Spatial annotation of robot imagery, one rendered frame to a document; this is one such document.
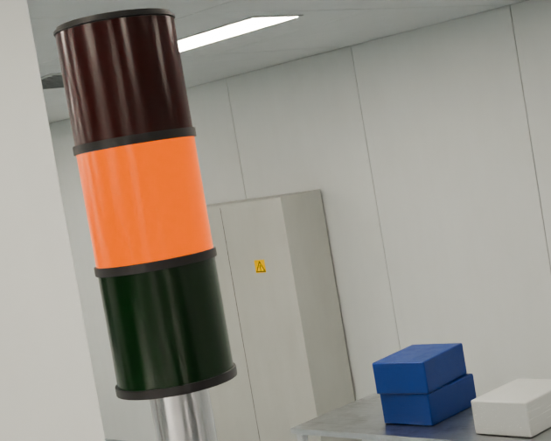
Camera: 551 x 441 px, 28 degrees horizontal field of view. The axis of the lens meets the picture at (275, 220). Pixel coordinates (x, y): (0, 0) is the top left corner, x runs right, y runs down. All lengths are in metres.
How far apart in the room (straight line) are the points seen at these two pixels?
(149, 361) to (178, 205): 0.06
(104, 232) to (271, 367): 7.20
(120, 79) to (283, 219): 6.84
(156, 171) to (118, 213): 0.02
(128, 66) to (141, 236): 0.07
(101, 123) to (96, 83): 0.02
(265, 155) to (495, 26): 2.11
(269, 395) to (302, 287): 0.85
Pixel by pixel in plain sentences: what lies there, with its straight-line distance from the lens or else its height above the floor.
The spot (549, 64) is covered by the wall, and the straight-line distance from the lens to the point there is 6.45.
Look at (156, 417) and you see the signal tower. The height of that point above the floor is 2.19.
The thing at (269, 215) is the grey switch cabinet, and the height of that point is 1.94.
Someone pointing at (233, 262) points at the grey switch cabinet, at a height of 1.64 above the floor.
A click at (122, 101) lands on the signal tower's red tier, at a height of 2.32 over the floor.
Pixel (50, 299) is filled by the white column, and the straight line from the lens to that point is 2.10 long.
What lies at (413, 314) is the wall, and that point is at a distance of 7.24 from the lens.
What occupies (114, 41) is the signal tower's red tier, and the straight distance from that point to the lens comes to 0.43.
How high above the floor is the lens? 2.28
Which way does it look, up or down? 3 degrees down
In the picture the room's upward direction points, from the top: 10 degrees counter-clockwise
